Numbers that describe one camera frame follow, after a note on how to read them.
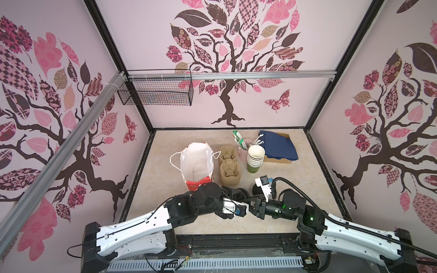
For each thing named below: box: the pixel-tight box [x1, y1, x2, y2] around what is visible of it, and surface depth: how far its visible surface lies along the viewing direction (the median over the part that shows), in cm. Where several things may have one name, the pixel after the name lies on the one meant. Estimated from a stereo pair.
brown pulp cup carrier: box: [218, 145, 242, 187], surface depth 89 cm
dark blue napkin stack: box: [258, 130, 299, 161], surface depth 105 cm
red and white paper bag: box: [180, 142, 214, 193], surface depth 81 cm
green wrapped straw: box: [231, 130, 249, 151], surface depth 94 cm
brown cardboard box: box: [263, 132, 292, 164], surface depth 99 cm
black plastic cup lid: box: [232, 188, 250, 203], surface depth 66 cm
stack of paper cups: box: [246, 144, 266, 174], surface depth 89 cm
